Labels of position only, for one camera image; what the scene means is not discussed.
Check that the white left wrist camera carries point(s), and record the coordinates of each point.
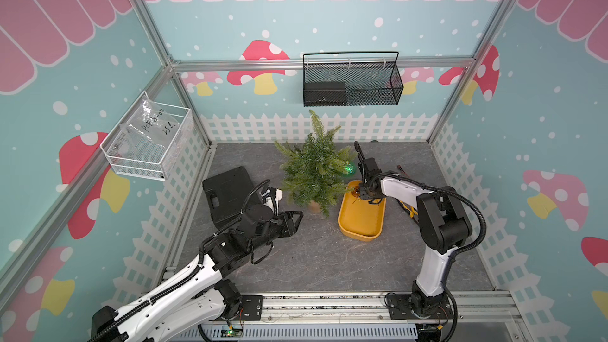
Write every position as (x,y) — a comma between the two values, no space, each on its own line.
(271,198)

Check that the black box in basket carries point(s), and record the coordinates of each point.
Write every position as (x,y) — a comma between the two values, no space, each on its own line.
(324,94)

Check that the green glitter ball ornament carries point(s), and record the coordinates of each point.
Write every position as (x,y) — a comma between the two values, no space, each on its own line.
(350,169)

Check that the small green christmas tree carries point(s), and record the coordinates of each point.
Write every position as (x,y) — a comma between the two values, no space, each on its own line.
(314,171)

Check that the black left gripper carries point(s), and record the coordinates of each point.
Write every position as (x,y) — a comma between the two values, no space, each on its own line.
(294,229)

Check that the black plastic case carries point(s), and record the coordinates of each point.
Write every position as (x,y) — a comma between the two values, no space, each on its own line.
(225,193)

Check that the black wire mesh basket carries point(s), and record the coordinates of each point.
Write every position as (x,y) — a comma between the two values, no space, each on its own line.
(371,78)

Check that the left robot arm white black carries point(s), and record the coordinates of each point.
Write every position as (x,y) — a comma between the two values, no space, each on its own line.
(201,291)

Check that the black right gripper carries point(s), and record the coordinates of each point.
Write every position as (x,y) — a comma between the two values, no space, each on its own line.
(364,171)

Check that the green circuit board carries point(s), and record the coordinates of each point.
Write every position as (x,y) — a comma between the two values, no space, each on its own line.
(232,332)

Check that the yellow black pliers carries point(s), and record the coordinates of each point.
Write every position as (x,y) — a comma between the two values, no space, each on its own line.
(410,211)

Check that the yellow oval tray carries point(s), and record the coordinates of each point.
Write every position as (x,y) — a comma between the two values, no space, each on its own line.
(358,218)

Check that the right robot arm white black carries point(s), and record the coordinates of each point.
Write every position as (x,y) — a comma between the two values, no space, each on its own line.
(449,223)

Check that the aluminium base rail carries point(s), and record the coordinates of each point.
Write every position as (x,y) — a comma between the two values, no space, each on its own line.
(361,316)

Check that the clear plastic bag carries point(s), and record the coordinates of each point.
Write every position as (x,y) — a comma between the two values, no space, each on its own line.
(147,133)

